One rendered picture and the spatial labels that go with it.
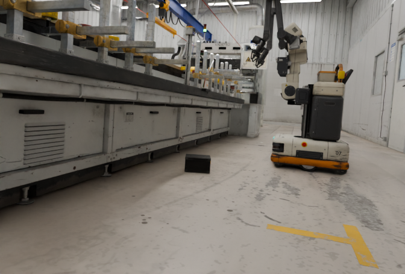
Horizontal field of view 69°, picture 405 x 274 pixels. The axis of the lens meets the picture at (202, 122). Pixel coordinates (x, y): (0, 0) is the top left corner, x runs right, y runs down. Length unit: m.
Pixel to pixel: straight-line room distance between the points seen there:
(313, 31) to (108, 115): 10.84
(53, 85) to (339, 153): 2.29
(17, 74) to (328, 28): 11.67
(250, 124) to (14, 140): 4.60
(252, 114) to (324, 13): 7.56
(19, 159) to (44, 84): 0.43
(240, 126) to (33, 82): 4.84
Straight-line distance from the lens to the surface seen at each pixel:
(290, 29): 3.11
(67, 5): 1.17
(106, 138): 2.07
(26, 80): 1.30
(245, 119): 5.80
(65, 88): 1.45
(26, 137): 1.63
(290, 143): 2.82
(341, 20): 12.49
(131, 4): 1.90
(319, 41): 12.24
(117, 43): 1.63
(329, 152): 2.85
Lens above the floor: 0.52
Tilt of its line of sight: 3 degrees down
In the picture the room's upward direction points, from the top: 4 degrees clockwise
